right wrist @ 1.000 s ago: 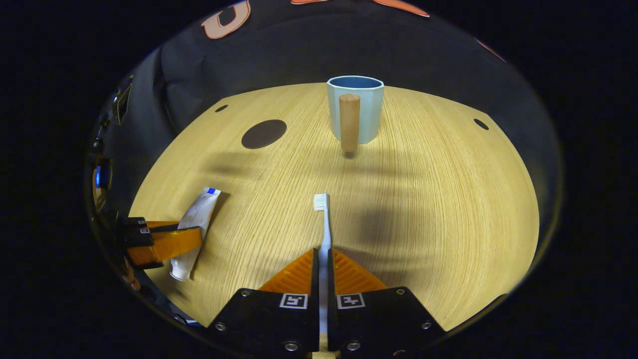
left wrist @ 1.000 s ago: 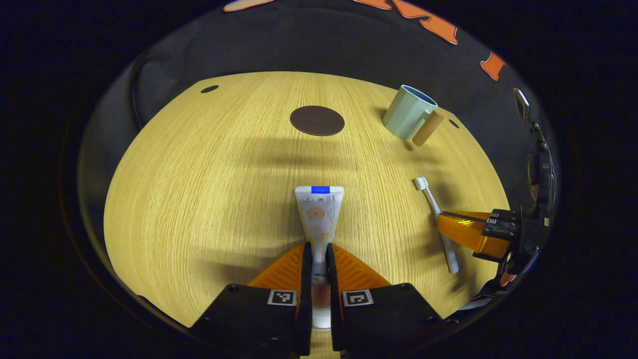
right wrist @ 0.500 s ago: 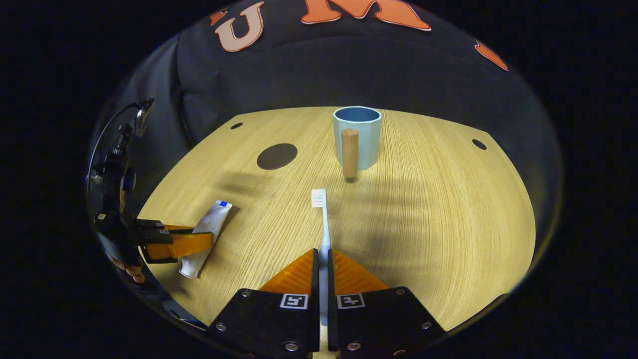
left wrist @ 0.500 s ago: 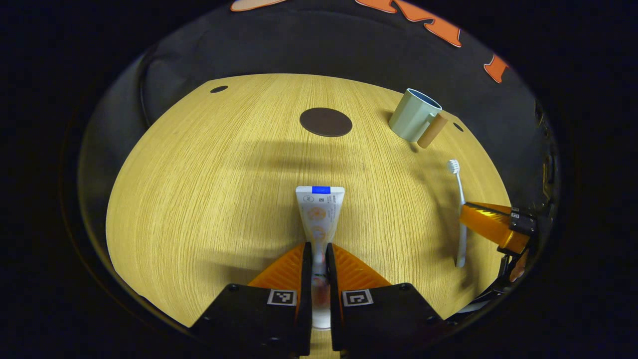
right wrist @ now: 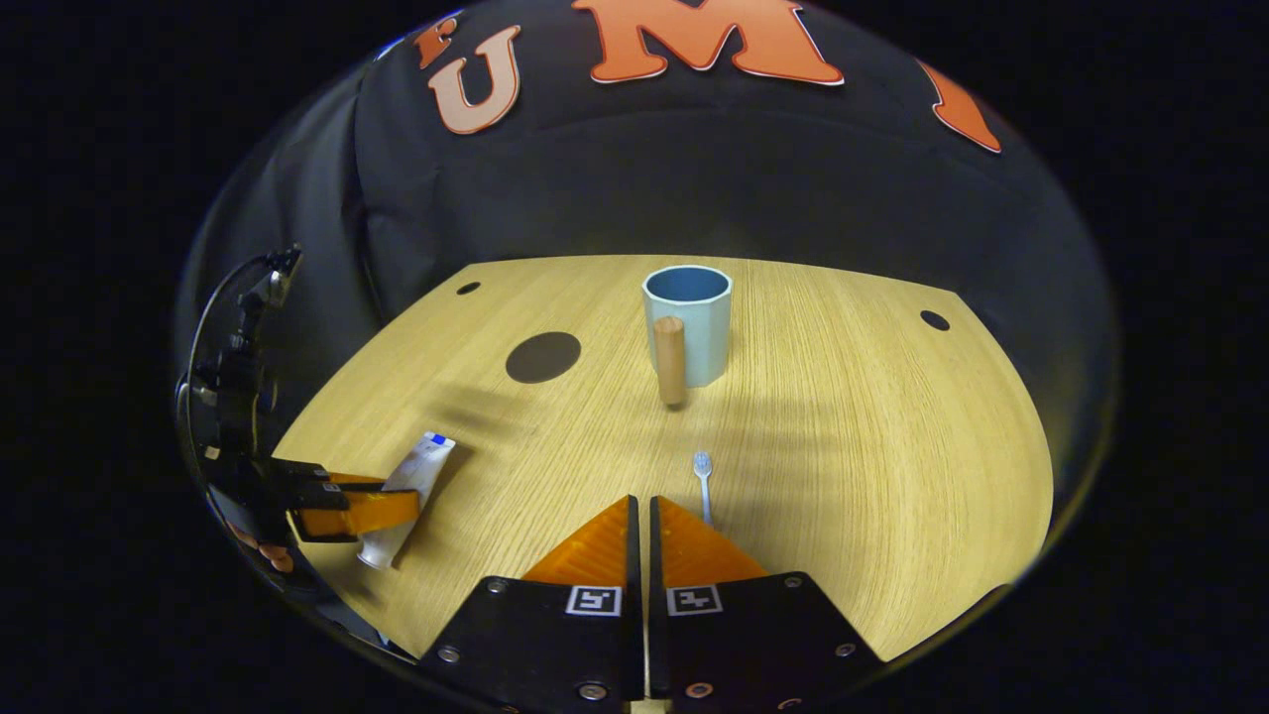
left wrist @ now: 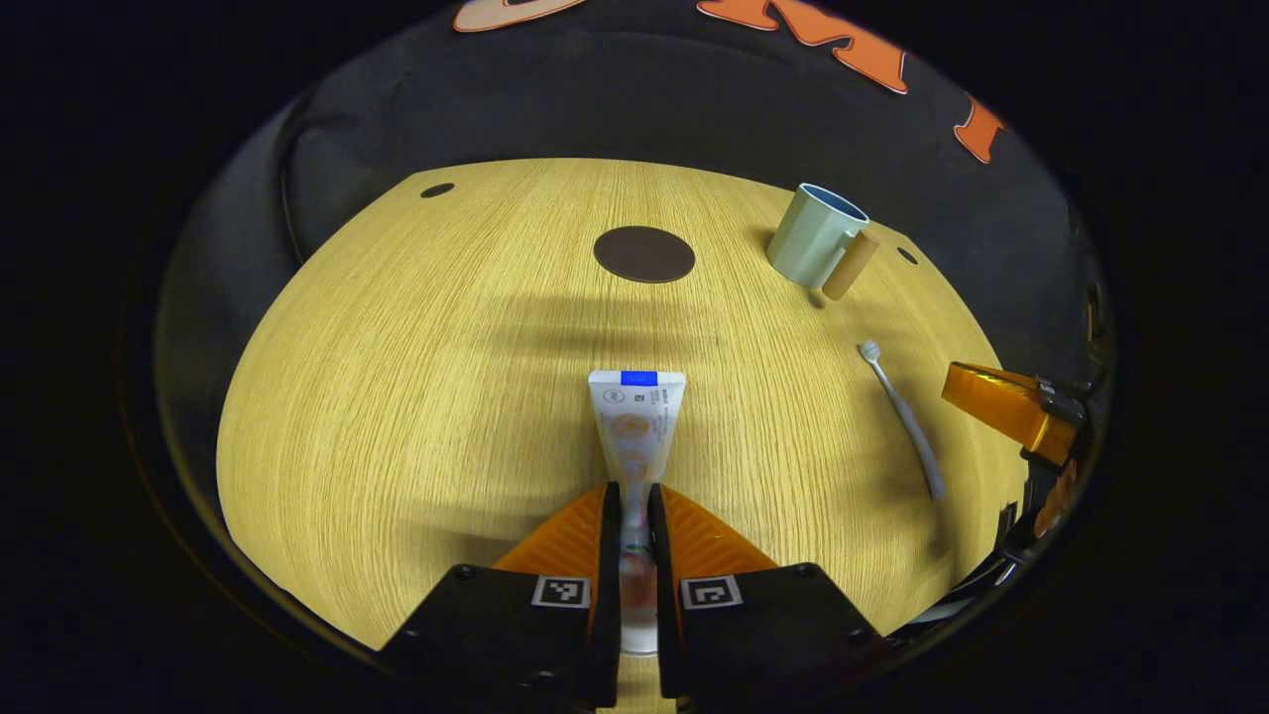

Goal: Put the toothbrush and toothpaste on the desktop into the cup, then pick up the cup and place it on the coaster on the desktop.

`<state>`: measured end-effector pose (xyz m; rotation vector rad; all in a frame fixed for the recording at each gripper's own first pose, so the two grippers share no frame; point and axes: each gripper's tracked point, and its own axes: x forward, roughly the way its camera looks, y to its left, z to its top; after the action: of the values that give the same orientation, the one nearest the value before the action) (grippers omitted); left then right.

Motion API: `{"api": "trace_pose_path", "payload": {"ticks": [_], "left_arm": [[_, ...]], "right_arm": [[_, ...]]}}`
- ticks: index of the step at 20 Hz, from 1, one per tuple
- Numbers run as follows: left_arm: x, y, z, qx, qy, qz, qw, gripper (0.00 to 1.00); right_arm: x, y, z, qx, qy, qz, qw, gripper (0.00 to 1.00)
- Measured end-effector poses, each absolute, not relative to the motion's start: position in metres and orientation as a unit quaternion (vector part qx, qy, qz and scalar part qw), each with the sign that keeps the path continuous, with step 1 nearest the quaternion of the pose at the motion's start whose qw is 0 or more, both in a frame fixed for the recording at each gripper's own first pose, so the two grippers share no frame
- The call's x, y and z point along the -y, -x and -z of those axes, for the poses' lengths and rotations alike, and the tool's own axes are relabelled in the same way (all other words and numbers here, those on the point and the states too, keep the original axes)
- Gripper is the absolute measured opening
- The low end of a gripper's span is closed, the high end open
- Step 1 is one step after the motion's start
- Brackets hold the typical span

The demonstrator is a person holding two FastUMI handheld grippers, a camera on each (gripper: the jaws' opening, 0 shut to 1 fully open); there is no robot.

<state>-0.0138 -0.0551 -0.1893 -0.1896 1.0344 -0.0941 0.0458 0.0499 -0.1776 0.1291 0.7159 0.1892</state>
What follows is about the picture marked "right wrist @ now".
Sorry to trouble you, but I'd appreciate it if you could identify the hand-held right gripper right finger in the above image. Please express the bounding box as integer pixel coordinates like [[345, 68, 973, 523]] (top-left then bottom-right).
[[649, 496, 883, 714]]

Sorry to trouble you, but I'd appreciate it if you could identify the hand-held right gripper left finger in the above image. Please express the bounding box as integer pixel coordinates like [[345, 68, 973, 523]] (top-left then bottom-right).
[[416, 494, 645, 714]]

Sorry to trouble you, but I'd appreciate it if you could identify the white toothpaste tube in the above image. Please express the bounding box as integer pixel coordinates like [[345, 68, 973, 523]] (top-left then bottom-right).
[[357, 431, 457, 571]]

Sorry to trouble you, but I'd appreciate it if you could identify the light blue toothbrush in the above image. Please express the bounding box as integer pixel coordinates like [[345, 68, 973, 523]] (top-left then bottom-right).
[[692, 451, 717, 527]]

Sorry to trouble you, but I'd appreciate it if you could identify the dark round coaster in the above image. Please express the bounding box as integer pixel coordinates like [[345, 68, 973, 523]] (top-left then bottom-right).
[[506, 331, 583, 385]]

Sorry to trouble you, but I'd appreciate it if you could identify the blue cup with wooden handle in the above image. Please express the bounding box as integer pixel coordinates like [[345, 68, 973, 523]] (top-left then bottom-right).
[[642, 265, 735, 408]]

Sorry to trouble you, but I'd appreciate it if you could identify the black backdrop cloth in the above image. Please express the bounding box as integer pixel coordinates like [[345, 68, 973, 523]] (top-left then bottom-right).
[[178, 0, 1116, 477]]

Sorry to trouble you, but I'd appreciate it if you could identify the black camera on tripod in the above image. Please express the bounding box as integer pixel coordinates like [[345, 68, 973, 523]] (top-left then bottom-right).
[[178, 246, 303, 467]]

